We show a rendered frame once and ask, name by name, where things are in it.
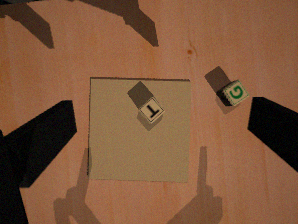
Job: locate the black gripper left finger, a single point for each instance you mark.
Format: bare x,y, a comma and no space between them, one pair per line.
27,151

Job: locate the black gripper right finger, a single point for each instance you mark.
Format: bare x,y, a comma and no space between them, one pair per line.
277,127

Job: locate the tan flat mat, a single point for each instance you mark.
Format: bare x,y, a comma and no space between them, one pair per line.
123,145

